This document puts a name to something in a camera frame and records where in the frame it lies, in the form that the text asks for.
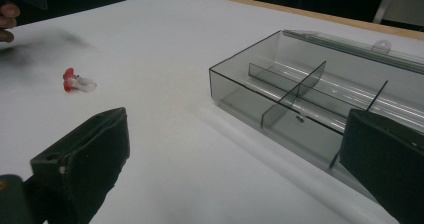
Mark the clear plastic compartment box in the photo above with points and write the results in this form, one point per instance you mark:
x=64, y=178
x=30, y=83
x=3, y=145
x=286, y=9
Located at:
x=300, y=94

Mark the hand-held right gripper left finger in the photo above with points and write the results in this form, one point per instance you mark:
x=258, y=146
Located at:
x=87, y=157

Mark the white metal stand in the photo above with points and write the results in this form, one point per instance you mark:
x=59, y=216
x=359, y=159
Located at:
x=396, y=5

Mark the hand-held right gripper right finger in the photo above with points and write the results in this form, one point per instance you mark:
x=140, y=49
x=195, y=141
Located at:
x=386, y=160

